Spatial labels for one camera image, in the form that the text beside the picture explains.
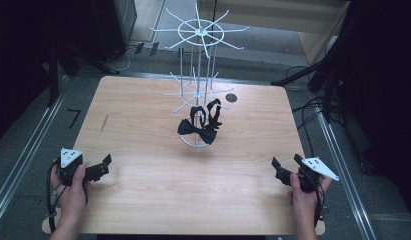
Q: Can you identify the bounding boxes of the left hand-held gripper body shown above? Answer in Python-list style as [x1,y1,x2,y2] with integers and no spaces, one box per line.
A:
[56,147,89,187]

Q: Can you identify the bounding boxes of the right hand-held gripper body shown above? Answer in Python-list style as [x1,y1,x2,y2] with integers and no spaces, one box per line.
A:
[291,156,340,194]

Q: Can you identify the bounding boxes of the small black bow tie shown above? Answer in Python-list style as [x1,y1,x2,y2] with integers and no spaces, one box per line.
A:
[205,98,224,131]

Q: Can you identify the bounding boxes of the large black bow tie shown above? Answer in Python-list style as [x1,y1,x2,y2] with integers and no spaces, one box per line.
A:
[177,105,219,146]

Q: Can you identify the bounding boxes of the white wire display rack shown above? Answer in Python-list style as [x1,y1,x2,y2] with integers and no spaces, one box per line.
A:
[149,2,250,149]

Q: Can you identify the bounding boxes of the person's right hand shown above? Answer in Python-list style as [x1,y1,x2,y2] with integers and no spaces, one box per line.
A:
[287,172,333,218]

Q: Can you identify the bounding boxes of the person's left hand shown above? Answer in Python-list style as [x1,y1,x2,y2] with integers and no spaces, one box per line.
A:
[49,163,93,219]

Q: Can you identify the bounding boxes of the black tripod stand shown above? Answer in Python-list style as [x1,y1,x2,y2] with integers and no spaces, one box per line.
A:
[270,0,353,125]

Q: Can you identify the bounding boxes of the dark cabinet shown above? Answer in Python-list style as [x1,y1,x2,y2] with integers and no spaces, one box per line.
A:
[91,0,138,63]

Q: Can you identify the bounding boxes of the beige wooden panel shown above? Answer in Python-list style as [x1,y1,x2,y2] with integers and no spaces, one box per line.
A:
[196,0,351,66]

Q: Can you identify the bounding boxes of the aluminium floor rail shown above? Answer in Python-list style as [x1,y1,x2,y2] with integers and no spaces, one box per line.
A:
[315,112,378,240]
[0,74,73,231]
[116,71,285,88]

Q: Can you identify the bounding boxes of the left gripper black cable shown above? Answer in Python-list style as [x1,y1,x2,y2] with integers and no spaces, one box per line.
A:
[45,159,63,235]

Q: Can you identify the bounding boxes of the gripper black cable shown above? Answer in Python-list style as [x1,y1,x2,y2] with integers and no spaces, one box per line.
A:
[45,159,63,235]
[312,181,328,228]

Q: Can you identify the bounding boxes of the black floor cables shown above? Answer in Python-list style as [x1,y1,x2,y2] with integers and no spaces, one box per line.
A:
[285,64,331,164]

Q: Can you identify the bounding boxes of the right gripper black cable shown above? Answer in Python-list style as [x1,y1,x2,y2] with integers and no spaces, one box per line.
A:
[312,181,328,228]

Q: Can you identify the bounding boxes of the white floor cable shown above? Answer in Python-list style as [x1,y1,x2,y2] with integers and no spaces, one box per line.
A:
[114,46,137,73]

